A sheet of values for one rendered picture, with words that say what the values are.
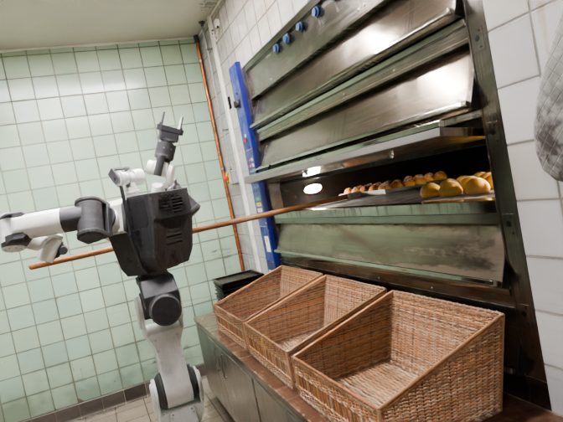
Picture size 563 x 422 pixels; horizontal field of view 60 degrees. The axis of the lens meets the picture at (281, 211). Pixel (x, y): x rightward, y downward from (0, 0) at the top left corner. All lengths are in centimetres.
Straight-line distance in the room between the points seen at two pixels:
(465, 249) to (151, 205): 108
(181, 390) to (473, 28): 162
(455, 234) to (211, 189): 251
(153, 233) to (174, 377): 60
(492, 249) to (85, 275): 289
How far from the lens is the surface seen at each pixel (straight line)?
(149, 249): 187
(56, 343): 388
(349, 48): 207
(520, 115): 143
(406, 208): 185
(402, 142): 156
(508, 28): 145
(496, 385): 164
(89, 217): 185
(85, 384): 395
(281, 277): 304
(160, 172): 228
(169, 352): 208
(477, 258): 163
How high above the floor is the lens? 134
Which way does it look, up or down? 3 degrees down
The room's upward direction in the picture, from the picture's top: 11 degrees counter-clockwise
